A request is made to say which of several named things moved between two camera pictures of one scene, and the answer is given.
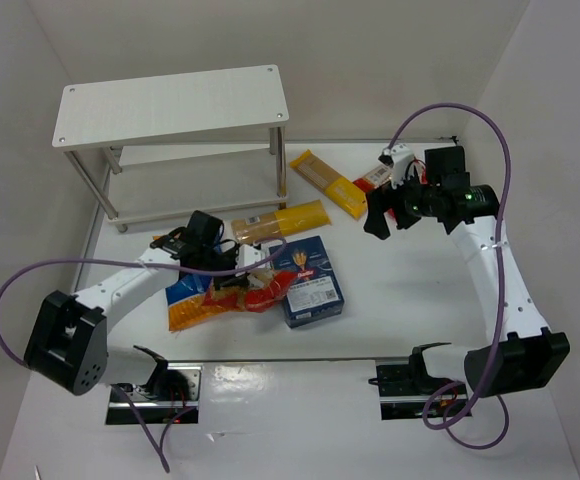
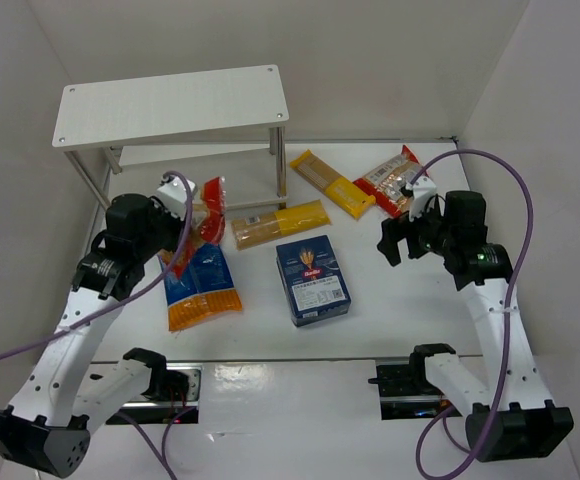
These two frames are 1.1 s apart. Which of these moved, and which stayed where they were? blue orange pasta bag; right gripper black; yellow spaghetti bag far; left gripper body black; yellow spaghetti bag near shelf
Moved: left gripper body black; right gripper black
Stayed: yellow spaghetti bag far; yellow spaghetti bag near shelf; blue orange pasta bag
